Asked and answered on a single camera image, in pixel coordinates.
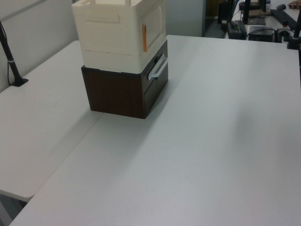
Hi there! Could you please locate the person's hand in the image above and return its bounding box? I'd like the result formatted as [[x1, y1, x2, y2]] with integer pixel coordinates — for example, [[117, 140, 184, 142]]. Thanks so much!
[[287, 0, 301, 10]]

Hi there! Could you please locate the cream plastic cabinet door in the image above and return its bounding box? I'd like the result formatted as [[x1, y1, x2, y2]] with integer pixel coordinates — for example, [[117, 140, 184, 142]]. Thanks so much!
[[140, 4, 166, 60]]

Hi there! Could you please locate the orange door pull tab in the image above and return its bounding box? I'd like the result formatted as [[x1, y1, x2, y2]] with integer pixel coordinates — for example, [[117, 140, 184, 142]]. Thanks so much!
[[142, 24, 149, 53]]

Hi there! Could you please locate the cream plastic cabinet box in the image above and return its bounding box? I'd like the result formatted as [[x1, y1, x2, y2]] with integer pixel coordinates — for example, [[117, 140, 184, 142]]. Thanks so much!
[[71, 0, 167, 73]]

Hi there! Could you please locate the black keyboard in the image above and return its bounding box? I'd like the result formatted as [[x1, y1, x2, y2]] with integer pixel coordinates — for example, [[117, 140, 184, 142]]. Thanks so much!
[[270, 9, 300, 27]]

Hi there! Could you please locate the black knob clamp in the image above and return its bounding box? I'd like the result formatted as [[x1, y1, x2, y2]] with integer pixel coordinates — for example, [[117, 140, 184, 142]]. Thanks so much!
[[275, 20, 291, 43]]

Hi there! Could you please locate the black clamp stand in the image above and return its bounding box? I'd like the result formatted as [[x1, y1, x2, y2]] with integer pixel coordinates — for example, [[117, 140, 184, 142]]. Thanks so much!
[[285, 13, 301, 50]]

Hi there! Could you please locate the black box device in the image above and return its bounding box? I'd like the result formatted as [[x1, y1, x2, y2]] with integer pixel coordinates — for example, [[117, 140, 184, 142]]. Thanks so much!
[[246, 25, 276, 42]]

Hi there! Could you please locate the black monitor stand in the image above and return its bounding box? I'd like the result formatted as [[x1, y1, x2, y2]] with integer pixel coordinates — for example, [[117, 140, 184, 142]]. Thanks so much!
[[239, 0, 267, 25]]

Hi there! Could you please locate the black computer tower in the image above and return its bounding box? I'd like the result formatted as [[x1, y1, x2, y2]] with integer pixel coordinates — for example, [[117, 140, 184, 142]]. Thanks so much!
[[218, 0, 233, 24]]

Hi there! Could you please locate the dark brown plain drawer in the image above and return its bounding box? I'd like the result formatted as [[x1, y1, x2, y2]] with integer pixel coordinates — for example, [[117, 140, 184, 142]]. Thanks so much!
[[143, 80, 169, 118]]

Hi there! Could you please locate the dark brown wooden drawer unit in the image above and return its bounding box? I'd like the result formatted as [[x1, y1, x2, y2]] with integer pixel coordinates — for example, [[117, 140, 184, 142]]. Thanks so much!
[[81, 39, 169, 120]]

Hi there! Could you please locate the white drawer handle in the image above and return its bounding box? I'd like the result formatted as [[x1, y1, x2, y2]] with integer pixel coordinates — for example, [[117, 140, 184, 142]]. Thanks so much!
[[147, 56, 169, 81]]

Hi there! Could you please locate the dark brown drawer with handle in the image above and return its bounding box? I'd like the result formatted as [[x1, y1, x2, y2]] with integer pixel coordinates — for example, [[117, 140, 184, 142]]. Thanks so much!
[[141, 41, 169, 95]]

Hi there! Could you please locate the black camera stand pole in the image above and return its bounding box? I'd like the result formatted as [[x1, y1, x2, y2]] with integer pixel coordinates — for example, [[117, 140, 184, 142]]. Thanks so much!
[[0, 20, 29, 87]]

